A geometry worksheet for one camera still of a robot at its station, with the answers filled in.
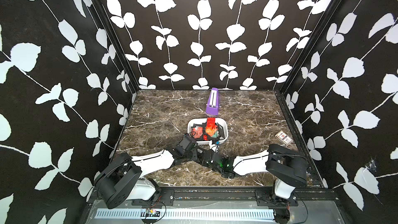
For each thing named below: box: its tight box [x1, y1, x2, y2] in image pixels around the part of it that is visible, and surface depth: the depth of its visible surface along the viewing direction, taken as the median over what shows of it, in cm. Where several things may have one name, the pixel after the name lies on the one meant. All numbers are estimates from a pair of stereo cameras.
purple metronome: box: [205, 87, 220, 116], surface depth 103 cm
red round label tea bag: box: [190, 126, 204, 139], surface depth 95 cm
